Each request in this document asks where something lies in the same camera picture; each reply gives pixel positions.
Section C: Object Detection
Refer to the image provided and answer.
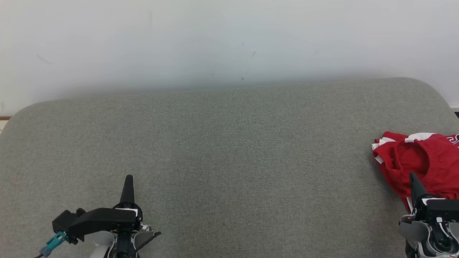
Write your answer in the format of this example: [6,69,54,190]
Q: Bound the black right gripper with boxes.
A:
[409,172,459,221]

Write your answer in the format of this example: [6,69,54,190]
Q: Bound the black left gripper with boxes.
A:
[68,175,144,237]

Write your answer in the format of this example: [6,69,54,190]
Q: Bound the red shorts with white stripe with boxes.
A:
[372,133,459,201]

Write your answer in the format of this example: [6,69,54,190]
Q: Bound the red and white t-shirt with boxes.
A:
[380,132,459,212]

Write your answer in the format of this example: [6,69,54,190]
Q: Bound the teal left camera cable connector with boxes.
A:
[39,231,68,257]

